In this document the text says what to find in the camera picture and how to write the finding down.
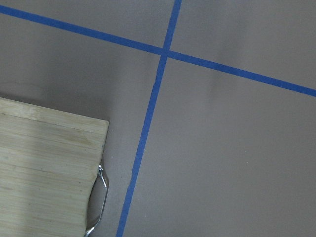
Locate bamboo cutting board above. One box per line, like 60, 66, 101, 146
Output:
0, 98, 109, 237

